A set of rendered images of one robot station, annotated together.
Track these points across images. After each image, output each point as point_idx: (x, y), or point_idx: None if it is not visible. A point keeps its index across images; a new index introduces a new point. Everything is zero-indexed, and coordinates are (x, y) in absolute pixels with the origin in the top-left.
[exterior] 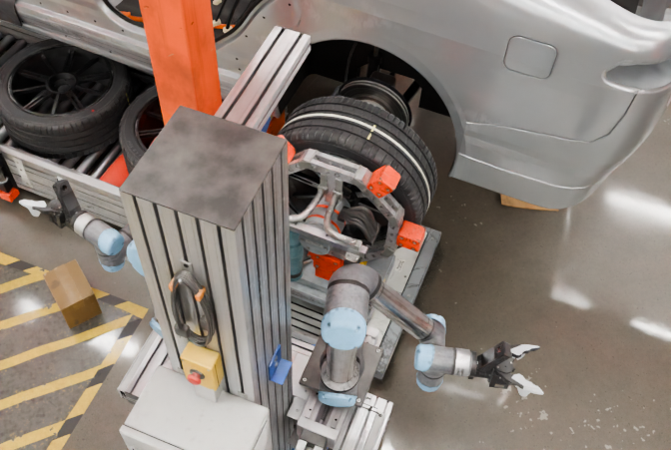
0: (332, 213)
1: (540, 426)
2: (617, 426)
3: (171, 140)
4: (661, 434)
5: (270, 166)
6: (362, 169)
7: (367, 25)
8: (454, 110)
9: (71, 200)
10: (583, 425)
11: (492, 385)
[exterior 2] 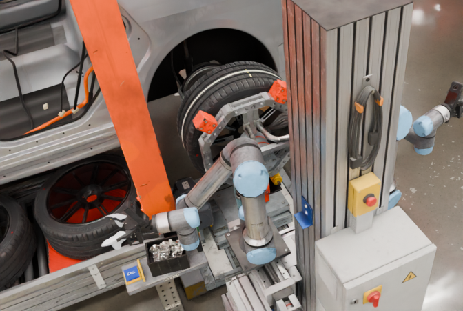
0: (266, 130)
1: (417, 195)
2: (444, 167)
3: (307, 1)
4: (462, 154)
5: None
6: (263, 93)
7: (198, 16)
8: (269, 42)
9: (140, 212)
10: (432, 178)
11: (460, 115)
